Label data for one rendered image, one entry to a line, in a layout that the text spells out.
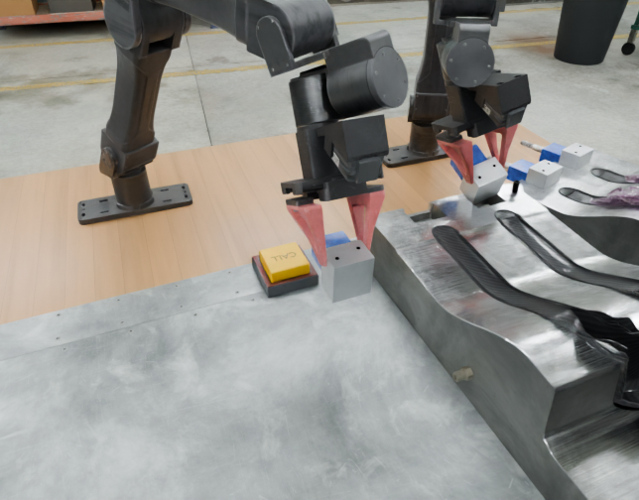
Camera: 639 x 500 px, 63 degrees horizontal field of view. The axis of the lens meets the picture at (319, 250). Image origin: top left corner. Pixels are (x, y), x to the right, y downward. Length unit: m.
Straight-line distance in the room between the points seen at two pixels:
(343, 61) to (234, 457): 0.42
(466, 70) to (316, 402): 0.43
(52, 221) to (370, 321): 0.60
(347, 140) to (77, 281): 0.53
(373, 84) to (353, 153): 0.07
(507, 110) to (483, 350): 0.29
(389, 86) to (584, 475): 0.40
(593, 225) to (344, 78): 0.52
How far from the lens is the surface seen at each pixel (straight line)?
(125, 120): 0.87
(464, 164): 0.78
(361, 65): 0.51
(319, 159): 0.54
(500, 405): 0.61
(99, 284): 0.85
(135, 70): 0.79
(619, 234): 0.90
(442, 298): 0.65
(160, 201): 1.00
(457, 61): 0.68
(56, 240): 0.98
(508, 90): 0.69
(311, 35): 0.56
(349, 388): 0.65
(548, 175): 0.97
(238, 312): 0.75
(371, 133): 0.49
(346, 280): 0.58
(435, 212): 0.82
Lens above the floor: 1.31
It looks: 37 degrees down
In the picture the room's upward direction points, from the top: straight up
